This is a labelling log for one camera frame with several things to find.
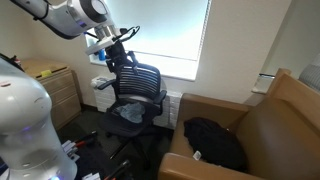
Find glass side table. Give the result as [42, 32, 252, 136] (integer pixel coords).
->
[251, 72, 276, 95]

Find grey-blue crumpled cloth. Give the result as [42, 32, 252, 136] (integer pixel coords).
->
[114, 101, 147, 125]

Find yellow sticky note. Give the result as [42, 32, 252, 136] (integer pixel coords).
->
[39, 69, 53, 78]

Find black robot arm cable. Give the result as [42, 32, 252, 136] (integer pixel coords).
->
[112, 25, 141, 44]

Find white drawer unit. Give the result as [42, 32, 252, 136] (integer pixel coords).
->
[90, 75, 183, 130]

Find blue cylindrical bottle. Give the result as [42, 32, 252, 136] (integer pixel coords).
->
[97, 48, 107, 62]

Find white beaded blind chain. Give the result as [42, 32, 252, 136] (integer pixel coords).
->
[197, 0, 212, 63]

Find red handled tool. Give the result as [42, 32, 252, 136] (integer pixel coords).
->
[74, 131, 98, 148]

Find black rod tool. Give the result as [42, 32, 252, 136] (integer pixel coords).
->
[104, 159, 131, 180]

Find black mesh office chair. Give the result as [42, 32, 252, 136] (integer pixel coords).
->
[96, 49, 168, 168]

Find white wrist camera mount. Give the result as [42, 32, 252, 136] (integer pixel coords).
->
[85, 35, 118, 56]

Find black bag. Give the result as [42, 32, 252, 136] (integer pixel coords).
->
[183, 116, 248, 173]

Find white window roller blind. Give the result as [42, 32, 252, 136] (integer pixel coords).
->
[103, 0, 212, 63]

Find light wooden dresser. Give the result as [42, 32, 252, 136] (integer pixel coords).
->
[20, 58, 82, 131]

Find white garment tag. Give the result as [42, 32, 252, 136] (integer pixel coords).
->
[192, 150, 203, 161]

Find small white boxes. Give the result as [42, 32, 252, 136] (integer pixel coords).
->
[61, 139, 81, 163]

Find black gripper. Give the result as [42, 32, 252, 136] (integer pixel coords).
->
[105, 41, 139, 75]

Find tan leather armchair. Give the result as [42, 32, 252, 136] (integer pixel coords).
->
[157, 68, 320, 180]

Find grey striped pillow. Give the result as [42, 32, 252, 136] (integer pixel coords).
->
[298, 53, 320, 93]

